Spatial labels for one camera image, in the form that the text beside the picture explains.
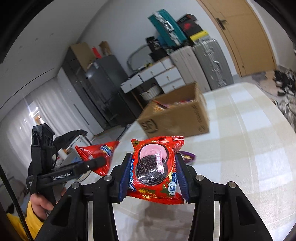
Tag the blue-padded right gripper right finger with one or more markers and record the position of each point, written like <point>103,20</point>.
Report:
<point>238,218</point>

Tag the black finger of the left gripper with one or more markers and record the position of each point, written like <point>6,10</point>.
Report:
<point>91,165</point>

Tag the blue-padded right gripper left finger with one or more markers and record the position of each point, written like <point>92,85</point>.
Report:
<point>85,212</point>

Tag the red snack bag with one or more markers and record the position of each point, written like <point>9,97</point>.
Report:
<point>105,151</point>

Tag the red Oreo packet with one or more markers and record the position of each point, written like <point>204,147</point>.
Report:
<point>153,171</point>

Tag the purple candy bag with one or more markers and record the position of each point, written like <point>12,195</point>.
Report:
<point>188,157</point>

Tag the person's left hand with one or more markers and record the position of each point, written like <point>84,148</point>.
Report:
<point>40,206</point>

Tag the white kettle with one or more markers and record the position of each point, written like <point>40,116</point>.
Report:
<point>80,141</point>

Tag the black clothing pile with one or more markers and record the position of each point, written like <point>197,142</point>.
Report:
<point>63,141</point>

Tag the white curtain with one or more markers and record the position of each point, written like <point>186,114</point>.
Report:
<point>46,104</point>

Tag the black refrigerator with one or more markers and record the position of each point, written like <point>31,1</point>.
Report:
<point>105,76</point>

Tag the woven laundry basket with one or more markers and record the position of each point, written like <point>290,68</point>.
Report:
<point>151,93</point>

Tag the dark tall cabinet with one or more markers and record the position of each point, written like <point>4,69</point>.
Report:
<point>77,59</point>

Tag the SF cardboard box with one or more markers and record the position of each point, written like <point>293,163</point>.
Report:
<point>181,112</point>

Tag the white drawer desk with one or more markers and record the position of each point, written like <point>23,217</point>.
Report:
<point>164,72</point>

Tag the oval mirror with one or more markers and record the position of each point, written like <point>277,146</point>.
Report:
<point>138,58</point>

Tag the door mat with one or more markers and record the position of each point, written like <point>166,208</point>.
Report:
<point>266,82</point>

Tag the beige suitcase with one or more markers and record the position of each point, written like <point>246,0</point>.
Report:
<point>189,67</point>

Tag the silver aluminium suitcase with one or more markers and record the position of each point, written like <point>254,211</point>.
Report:
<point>213,63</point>

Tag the teal suitcase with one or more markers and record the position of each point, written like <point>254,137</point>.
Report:
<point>168,29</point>

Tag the stack of shoe boxes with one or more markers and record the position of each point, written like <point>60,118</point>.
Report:
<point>188,24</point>

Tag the wooden door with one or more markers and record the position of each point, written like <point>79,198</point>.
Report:
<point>243,34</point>

